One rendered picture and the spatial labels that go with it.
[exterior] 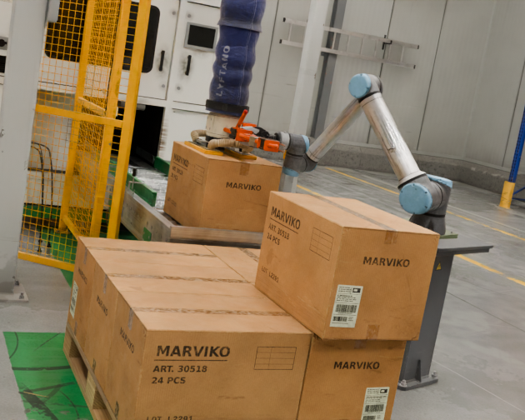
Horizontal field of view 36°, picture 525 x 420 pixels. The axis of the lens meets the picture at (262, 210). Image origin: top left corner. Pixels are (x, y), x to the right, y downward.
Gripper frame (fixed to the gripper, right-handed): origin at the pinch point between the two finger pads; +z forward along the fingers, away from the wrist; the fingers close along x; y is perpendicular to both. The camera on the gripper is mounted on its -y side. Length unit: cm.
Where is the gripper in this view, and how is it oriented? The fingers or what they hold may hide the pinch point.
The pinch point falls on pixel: (242, 135)
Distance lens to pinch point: 404.4
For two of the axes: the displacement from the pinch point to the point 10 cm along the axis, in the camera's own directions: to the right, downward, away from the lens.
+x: 1.8, -9.7, -1.7
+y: -3.8, -2.3, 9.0
